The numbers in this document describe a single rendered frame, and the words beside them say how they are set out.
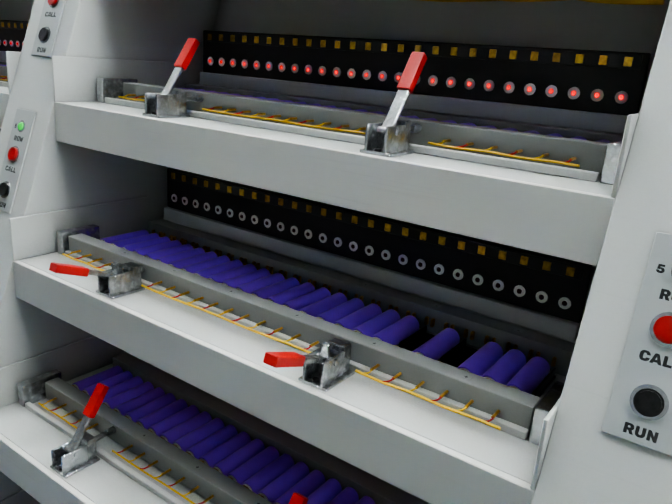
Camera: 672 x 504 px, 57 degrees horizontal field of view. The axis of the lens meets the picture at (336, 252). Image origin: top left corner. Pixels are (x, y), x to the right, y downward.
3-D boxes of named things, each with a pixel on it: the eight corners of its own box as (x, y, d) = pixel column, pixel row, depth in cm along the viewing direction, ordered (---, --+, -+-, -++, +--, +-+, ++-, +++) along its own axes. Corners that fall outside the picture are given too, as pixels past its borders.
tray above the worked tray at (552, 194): (600, 267, 39) (649, 38, 35) (56, 141, 72) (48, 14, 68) (655, 217, 55) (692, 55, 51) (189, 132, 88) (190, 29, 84)
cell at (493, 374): (504, 364, 54) (474, 393, 49) (507, 345, 53) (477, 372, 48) (524, 371, 53) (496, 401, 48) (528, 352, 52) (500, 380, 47)
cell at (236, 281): (271, 285, 68) (229, 301, 63) (258, 281, 69) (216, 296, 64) (271, 270, 68) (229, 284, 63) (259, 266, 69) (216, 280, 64)
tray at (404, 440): (522, 550, 40) (548, 420, 37) (15, 297, 72) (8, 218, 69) (598, 419, 55) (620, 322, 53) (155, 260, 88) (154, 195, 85)
